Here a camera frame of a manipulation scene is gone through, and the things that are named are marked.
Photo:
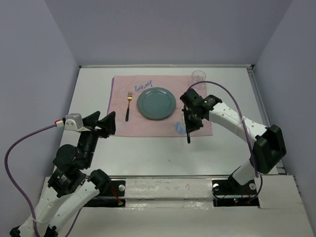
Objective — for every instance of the gold knife black handle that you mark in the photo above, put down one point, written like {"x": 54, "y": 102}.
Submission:
{"x": 185, "y": 116}

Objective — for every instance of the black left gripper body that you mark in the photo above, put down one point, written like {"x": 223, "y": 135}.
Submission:
{"x": 89, "y": 140}

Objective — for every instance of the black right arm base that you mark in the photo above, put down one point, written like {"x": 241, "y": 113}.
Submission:
{"x": 224, "y": 196}

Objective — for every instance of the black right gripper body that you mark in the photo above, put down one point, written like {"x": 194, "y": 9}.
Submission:
{"x": 192, "y": 122}

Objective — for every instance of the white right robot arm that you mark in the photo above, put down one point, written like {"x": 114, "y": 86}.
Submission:
{"x": 266, "y": 144}

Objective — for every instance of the pink cloth placemat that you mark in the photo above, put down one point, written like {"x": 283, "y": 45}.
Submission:
{"x": 137, "y": 125}

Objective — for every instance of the teal ceramic plate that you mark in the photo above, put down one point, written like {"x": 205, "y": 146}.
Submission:
{"x": 156, "y": 103}

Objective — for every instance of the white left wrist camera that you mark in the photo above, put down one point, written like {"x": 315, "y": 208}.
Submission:
{"x": 73, "y": 122}

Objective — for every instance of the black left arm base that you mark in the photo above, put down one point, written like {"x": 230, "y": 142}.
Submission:
{"x": 114, "y": 197}

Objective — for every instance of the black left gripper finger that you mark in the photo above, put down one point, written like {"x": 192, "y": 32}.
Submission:
{"x": 91, "y": 120}
{"x": 107, "y": 125}

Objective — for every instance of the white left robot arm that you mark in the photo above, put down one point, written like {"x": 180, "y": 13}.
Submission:
{"x": 68, "y": 188}

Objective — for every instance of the gold fork black handle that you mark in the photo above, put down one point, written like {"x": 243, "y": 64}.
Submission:
{"x": 129, "y": 97}

